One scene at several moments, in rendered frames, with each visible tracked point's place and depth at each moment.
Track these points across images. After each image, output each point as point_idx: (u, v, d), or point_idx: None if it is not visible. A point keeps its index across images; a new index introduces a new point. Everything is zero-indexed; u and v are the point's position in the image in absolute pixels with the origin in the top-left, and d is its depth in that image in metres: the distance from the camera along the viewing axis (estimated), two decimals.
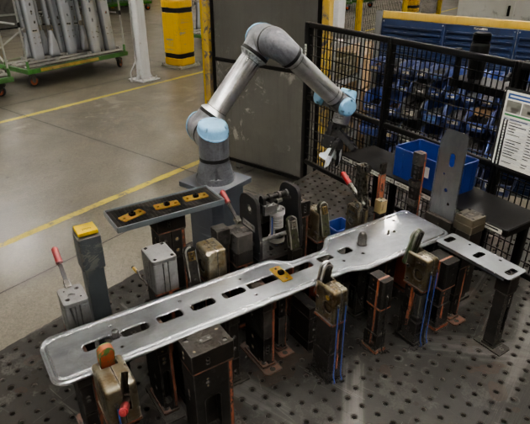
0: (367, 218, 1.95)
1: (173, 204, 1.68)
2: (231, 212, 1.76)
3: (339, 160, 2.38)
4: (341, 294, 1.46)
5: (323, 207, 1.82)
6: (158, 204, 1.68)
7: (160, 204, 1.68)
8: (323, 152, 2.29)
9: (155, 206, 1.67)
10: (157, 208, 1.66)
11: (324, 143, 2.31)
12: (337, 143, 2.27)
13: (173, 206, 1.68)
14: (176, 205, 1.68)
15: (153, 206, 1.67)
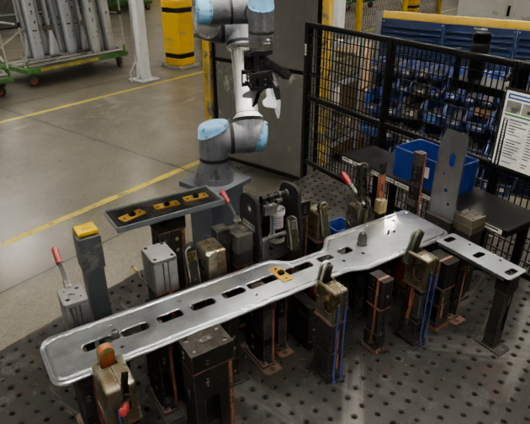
0: (367, 218, 1.95)
1: (173, 204, 1.68)
2: (231, 212, 1.76)
3: (257, 97, 1.68)
4: (341, 294, 1.46)
5: (323, 207, 1.82)
6: (158, 204, 1.68)
7: (160, 204, 1.68)
8: (266, 99, 1.56)
9: (155, 206, 1.67)
10: (157, 208, 1.66)
11: (257, 86, 1.56)
12: (274, 77, 1.57)
13: (173, 206, 1.68)
14: (176, 205, 1.68)
15: (153, 206, 1.67)
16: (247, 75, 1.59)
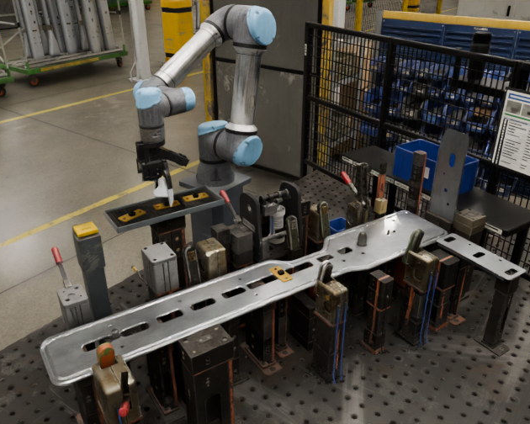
0: (367, 218, 1.95)
1: (173, 204, 1.68)
2: (231, 212, 1.76)
3: None
4: (341, 294, 1.46)
5: (323, 207, 1.82)
6: (158, 204, 1.68)
7: (160, 204, 1.68)
8: (157, 188, 1.58)
9: (155, 206, 1.67)
10: (157, 208, 1.66)
11: (148, 176, 1.58)
12: (167, 166, 1.59)
13: (173, 206, 1.68)
14: (176, 205, 1.68)
15: (153, 206, 1.67)
16: None
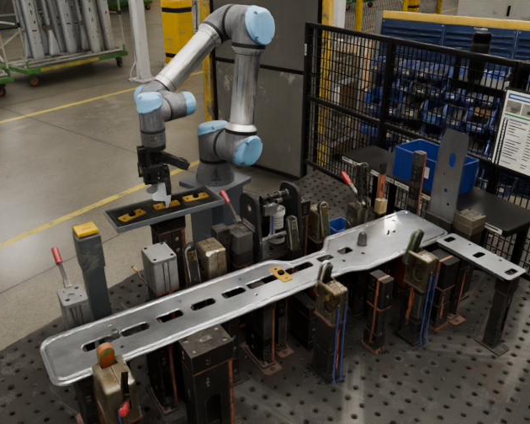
0: (367, 218, 1.95)
1: (173, 204, 1.68)
2: (231, 212, 1.76)
3: None
4: (341, 294, 1.46)
5: (323, 207, 1.82)
6: (158, 204, 1.68)
7: (160, 204, 1.68)
8: (156, 193, 1.62)
9: (155, 206, 1.67)
10: (157, 208, 1.66)
11: (150, 179, 1.59)
12: (168, 171, 1.60)
13: (173, 206, 1.68)
14: (176, 205, 1.68)
15: (153, 206, 1.67)
16: (144, 166, 1.62)
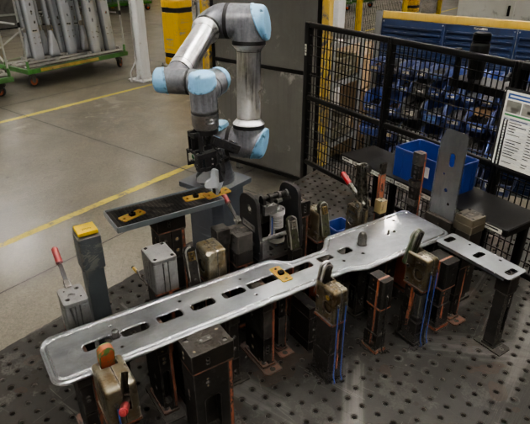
0: (367, 218, 1.95)
1: (225, 192, 1.56)
2: (231, 212, 1.76)
3: None
4: (341, 294, 1.46)
5: (323, 207, 1.82)
6: (208, 193, 1.56)
7: (209, 193, 1.56)
8: (209, 181, 1.49)
9: (205, 195, 1.55)
10: (209, 197, 1.54)
11: (204, 166, 1.46)
12: (222, 156, 1.48)
13: (225, 193, 1.56)
14: (227, 193, 1.56)
15: (204, 195, 1.55)
16: (193, 153, 1.49)
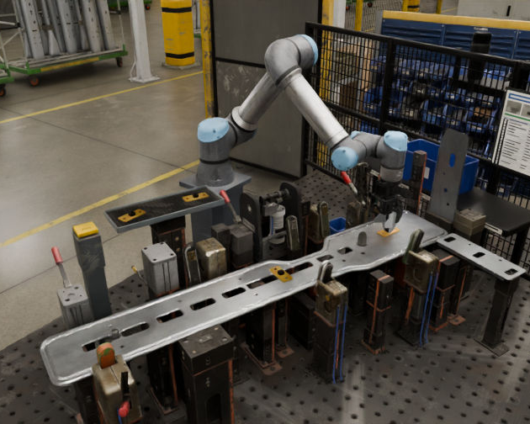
0: (367, 218, 1.95)
1: (394, 230, 1.83)
2: (231, 212, 1.76)
3: (387, 219, 1.83)
4: (341, 294, 1.46)
5: (323, 207, 1.82)
6: (381, 231, 1.83)
7: (383, 231, 1.83)
8: (388, 221, 1.77)
9: (379, 233, 1.82)
10: (384, 235, 1.81)
11: (386, 210, 1.73)
12: (401, 201, 1.75)
13: (395, 232, 1.83)
14: (397, 231, 1.83)
15: (378, 233, 1.82)
16: (376, 198, 1.76)
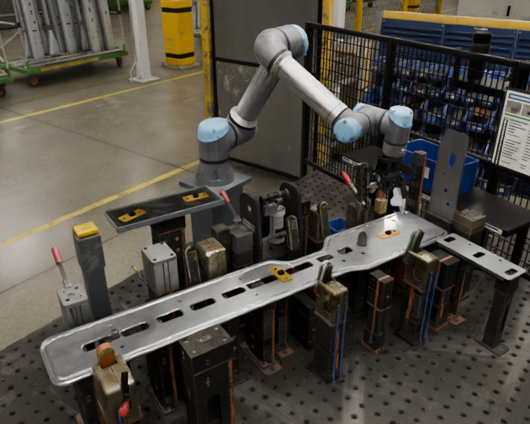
0: (367, 218, 1.95)
1: (394, 233, 1.84)
2: (231, 212, 1.76)
3: None
4: (341, 294, 1.46)
5: (323, 207, 1.82)
6: (381, 233, 1.83)
7: (382, 233, 1.83)
8: (394, 198, 1.71)
9: (379, 235, 1.82)
10: (383, 237, 1.81)
11: (386, 186, 1.70)
12: (402, 177, 1.72)
13: (395, 235, 1.83)
14: (397, 234, 1.84)
15: (378, 235, 1.82)
16: (377, 173, 1.73)
